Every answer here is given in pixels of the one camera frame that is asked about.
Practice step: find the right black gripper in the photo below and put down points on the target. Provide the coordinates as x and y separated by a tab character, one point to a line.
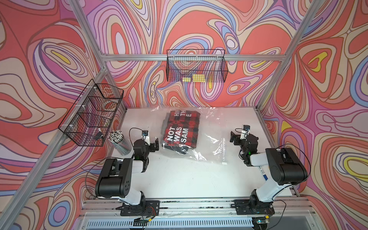
238	138

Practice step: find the black wire basket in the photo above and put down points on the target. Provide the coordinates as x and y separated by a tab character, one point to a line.
185	62
88	122

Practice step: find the blue marker pen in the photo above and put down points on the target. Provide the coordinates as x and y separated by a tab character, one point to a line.
263	173

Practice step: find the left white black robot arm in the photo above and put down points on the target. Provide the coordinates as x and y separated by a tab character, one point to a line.
115	179

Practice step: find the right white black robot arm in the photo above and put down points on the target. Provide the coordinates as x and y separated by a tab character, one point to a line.
285	167

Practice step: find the red black plaid shirt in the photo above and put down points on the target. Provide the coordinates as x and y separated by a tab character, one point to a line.
181	130

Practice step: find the clear plastic vacuum bag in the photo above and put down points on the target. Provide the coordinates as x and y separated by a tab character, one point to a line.
211	144

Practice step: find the left black wire basket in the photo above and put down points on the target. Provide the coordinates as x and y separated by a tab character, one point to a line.
88	122

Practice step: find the back black wire basket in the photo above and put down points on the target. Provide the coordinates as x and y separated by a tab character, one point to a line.
185	62

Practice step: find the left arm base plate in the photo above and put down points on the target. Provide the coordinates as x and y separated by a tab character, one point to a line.
148	208

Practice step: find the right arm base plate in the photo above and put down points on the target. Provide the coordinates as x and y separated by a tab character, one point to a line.
252	207

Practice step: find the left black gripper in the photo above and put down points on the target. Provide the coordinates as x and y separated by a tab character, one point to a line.
154	145

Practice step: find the aluminium frame rail front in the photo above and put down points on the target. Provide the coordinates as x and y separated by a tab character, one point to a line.
291	213

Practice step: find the yellow sticky note pads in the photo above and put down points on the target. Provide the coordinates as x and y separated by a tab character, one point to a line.
195	78

